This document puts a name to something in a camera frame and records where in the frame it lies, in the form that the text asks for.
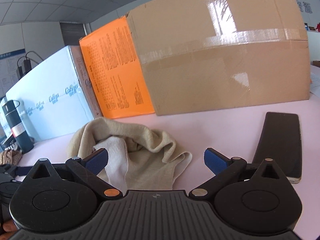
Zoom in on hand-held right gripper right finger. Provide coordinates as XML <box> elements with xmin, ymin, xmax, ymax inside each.
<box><xmin>189</xmin><ymin>148</ymin><xmax>284</xmax><ymax>202</ymax></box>

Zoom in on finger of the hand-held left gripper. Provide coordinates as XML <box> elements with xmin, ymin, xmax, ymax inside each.
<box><xmin>0</xmin><ymin>164</ymin><xmax>34</xmax><ymax>180</ymax></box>

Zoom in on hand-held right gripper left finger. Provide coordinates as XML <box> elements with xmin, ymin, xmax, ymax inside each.
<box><xmin>25</xmin><ymin>148</ymin><xmax>123</xmax><ymax>202</ymax></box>

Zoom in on beige knit garment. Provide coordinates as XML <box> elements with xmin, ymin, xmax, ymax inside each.
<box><xmin>67</xmin><ymin>116</ymin><xmax>193</xmax><ymax>193</ymax></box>

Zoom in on person's left hand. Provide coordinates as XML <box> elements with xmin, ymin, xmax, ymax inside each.
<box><xmin>2</xmin><ymin>219</ymin><xmax>19</xmax><ymax>233</ymax></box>

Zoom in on brown knit cloth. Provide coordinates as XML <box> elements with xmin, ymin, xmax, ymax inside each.
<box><xmin>0</xmin><ymin>149</ymin><xmax>23</xmax><ymax>167</ymax></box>

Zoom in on dark thermos bottle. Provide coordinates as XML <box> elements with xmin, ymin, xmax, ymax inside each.
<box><xmin>2</xmin><ymin>99</ymin><xmax>34</xmax><ymax>153</ymax></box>

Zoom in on small light blue box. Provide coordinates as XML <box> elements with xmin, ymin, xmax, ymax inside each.
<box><xmin>0</xmin><ymin>97</ymin><xmax>10</xmax><ymax>138</ymax></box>

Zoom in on black smartphone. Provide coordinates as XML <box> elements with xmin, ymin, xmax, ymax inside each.
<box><xmin>251</xmin><ymin>112</ymin><xmax>302</xmax><ymax>184</ymax></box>

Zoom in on orange printed box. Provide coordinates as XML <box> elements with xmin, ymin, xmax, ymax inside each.
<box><xmin>79</xmin><ymin>15</ymin><xmax>156</xmax><ymax>119</ymax></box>

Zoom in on large light blue box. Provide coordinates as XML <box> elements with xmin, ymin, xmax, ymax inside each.
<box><xmin>5</xmin><ymin>45</ymin><xmax>104</xmax><ymax>140</ymax></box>

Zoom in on large brown cardboard box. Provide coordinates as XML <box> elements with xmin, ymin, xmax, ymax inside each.
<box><xmin>126</xmin><ymin>0</ymin><xmax>312</xmax><ymax>116</ymax></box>

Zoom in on white paper sheets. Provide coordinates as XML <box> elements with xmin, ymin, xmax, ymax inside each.
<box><xmin>309</xmin><ymin>64</ymin><xmax>320</xmax><ymax>96</ymax></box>

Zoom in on dark door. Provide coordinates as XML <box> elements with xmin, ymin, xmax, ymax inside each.
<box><xmin>60</xmin><ymin>22</ymin><xmax>85</xmax><ymax>47</ymax></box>

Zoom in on wall poster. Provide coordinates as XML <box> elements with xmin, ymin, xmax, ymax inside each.
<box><xmin>0</xmin><ymin>47</ymin><xmax>26</xmax><ymax>96</ymax></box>

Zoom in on black power strip with cables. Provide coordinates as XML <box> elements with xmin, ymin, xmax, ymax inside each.
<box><xmin>16</xmin><ymin>51</ymin><xmax>40</xmax><ymax>78</ymax></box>

